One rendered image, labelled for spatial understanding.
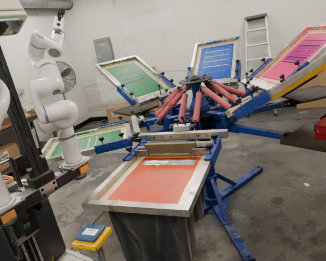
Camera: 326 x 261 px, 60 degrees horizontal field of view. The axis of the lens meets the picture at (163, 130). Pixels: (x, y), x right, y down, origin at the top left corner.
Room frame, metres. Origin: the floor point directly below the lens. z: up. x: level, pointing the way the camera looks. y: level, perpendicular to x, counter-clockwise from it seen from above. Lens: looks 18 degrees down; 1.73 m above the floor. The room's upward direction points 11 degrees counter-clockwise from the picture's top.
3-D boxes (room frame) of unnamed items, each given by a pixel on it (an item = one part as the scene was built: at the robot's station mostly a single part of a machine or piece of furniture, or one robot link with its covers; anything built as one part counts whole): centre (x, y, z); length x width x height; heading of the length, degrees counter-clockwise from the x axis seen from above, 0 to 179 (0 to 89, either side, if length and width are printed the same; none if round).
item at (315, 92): (2.57, -1.04, 0.91); 1.34 x 0.40 x 0.08; 96
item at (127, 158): (1.87, 0.22, 0.98); 0.30 x 0.05 x 0.07; 156
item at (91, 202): (1.54, 0.06, 0.97); 0.79 x 0.58 x 0.04; 156
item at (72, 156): (1.53, 0.55, 1.21); 0.16 x 0.13 x 0.15; 54
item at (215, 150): (1.64, -0.29, 0.98); 0.30 x 0.05 x 0.07; 156
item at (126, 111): (3.04, 0.02, 0.91); 1.34 x 0.40 x 0.08; 36
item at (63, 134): (1.52, 0.55, 1.37); 0.13 x 0.10 x 0.16; 112
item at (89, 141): (2.41, 0.53, 1.05); 1.08 x 0.61 x 0.23; 96
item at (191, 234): (1.40, -0.10, 0.74); 0.46 x 0.04 x 0.42; 156
